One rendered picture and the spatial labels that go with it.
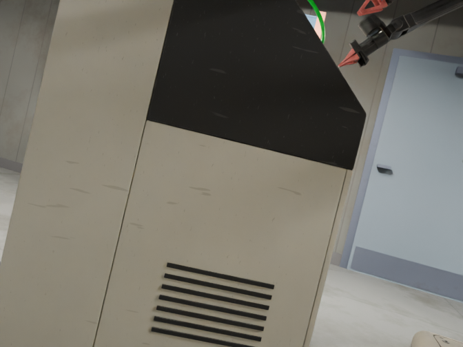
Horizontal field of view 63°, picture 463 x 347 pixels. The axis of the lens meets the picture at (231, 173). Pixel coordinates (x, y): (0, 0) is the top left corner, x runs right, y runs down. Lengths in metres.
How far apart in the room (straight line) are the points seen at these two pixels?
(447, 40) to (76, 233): 3.79
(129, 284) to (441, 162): 3.33
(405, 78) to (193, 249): 3.29
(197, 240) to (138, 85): 0.44
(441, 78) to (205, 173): 3.32
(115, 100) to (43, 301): 0.56
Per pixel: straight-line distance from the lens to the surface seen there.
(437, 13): 1.74
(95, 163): 1.06
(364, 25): 1.67
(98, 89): 1.07
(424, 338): 1.69
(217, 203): 1.03
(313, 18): 3.62
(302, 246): 1.09
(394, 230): 3.92
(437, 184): 3.97
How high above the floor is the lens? 0.73
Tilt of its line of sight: 1 degrees down
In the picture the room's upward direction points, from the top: 13 degrees clockwise
